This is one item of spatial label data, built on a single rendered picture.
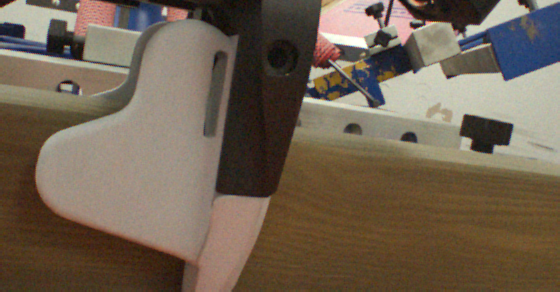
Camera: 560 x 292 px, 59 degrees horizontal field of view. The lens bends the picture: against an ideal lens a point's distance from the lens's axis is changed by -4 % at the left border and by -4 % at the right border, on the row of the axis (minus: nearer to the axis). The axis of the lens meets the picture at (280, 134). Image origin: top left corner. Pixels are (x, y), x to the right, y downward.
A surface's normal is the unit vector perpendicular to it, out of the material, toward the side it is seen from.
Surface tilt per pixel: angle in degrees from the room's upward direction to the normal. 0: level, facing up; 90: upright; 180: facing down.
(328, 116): 90
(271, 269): 90
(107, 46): 90
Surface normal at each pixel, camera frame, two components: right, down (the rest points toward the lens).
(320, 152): 0.37, -0.26
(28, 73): 0.31, 0.19
